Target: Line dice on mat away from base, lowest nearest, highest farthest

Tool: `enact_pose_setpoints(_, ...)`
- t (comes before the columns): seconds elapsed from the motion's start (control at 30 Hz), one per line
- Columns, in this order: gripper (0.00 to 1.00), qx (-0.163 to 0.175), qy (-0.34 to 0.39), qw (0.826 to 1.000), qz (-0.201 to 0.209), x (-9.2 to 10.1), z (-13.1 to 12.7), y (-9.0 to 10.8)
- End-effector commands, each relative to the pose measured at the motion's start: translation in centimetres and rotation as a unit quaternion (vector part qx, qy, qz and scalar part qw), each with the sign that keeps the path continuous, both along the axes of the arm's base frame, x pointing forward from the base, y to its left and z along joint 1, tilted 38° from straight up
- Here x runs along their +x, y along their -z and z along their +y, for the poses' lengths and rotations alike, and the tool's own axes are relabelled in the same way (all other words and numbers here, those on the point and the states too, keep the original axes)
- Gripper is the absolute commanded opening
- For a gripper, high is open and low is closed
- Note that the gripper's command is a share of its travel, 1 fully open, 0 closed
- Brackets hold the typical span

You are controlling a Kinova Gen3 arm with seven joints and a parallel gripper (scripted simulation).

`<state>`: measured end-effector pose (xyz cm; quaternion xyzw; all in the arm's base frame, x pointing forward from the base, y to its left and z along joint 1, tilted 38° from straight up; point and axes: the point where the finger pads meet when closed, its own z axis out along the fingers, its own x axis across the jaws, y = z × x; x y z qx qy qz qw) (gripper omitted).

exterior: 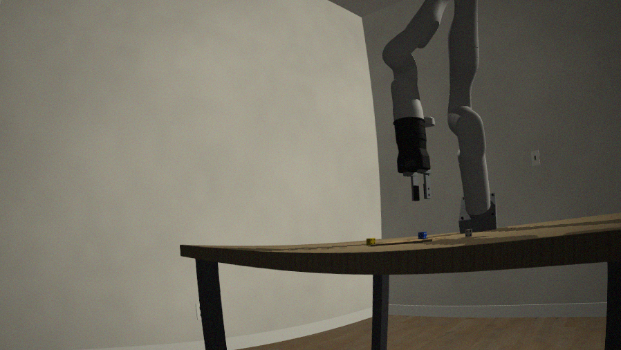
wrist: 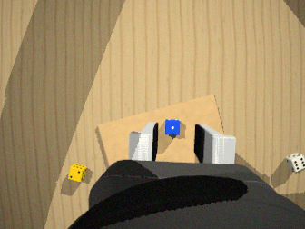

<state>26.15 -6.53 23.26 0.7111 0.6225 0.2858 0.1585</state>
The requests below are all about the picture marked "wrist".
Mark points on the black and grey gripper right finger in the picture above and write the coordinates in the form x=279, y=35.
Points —
x=212, y=147

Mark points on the tan flat mat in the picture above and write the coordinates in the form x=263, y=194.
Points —
x=171, y=148

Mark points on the yellow die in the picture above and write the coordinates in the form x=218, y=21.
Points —
x=77, y=172

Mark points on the white die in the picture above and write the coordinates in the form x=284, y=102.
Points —
x=296, y=162

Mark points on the blue die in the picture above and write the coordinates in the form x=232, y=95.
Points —
x=172, y=127

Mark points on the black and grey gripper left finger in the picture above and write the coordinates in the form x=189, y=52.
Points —
x=144, y=145

